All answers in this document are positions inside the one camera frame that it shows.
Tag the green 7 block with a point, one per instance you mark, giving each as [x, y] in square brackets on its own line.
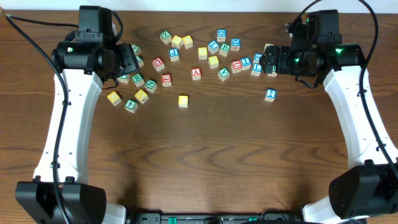
[140, 61]

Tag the blue D block top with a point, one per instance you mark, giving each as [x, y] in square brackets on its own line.
[221, 35]

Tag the red U block centre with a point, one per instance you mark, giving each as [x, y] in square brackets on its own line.
[236, 66]

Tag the blue d block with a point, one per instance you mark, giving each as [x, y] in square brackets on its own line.
[235, 44]
[221, 35]

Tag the red u block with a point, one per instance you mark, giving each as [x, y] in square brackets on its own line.
[158, 64]
[236, 66]

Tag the red A block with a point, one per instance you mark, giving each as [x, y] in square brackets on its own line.
[196, 73]

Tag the blue P block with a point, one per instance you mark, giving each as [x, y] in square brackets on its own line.
[174, 54]

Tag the red E block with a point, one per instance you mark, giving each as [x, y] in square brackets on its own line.
[166, 80]

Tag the yellow S block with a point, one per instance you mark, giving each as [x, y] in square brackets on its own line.
[202, 53]

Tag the green V block centre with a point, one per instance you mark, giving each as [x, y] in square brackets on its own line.
[223, 74]

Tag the green V block left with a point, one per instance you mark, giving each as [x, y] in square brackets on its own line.
[124, 78]

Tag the yellow C block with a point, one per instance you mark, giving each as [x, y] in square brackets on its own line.
[183, 101]

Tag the blue l block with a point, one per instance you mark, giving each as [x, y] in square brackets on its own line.
[256, 70]
[213, 47]

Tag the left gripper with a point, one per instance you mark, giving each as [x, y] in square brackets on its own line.
[127, 58]

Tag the green B block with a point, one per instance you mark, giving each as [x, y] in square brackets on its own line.
[224, 49]

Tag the green j block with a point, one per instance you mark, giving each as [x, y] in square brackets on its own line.
[273, 71]
[136, 49]

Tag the yellow block upper left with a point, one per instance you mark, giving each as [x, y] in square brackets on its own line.
[177, 41]

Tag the blue L block lower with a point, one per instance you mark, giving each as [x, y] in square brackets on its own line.
[256, 70]

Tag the green Z block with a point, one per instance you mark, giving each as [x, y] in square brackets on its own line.
[166, 37]

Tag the yellow K block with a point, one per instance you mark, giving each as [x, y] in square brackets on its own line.
[141, 96]

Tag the blue I block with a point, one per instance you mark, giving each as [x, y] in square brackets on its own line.
[246, 63]

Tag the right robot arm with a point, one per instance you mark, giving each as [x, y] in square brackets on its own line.
[369, 187]

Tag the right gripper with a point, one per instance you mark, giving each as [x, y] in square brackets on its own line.
[270, 59]

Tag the green v block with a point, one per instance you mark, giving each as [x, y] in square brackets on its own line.
[223, 74]
[124, 78]

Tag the blue X block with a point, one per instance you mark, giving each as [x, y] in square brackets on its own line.
[267, 45]

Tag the yellow G block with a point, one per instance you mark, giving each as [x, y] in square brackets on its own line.
[114, 98]

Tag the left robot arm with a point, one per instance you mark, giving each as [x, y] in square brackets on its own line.
[88, 57]

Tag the blue 5 block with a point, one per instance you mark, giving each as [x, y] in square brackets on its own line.
[257, 57]

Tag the blue 2 block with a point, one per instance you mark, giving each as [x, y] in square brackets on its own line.
[270, 95]

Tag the green J block right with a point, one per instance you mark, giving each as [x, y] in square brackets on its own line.
[273, 71]

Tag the red U block left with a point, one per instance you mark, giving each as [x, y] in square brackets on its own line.
[158, 64]

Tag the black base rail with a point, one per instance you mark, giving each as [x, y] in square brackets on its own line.
[269, 216]

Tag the green J block left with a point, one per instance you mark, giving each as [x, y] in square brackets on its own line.
[136, 49]

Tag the green N block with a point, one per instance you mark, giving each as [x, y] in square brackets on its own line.
[150, 85]

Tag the green 4 block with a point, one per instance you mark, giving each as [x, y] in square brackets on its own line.
[131, 106]

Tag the blue L block upper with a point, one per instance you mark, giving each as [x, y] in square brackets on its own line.
[213, 47]

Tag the yellow O block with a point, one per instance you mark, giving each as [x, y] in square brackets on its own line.
[213, 62]

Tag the green R block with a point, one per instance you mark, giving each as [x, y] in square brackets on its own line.
[138, 80]

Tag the yellow block upper right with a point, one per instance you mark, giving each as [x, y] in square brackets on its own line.
[187, 41]

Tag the blue D block right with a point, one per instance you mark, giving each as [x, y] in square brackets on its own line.
[235, 44]

